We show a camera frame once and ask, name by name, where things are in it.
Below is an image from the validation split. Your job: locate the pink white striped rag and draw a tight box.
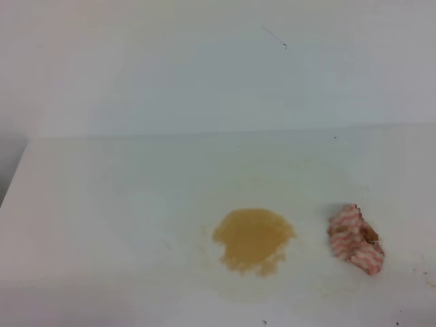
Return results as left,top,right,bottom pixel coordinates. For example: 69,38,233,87
327,204,385,276

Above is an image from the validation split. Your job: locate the brown coffee stain puddle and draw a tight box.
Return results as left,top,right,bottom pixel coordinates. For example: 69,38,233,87
212,208,296,277

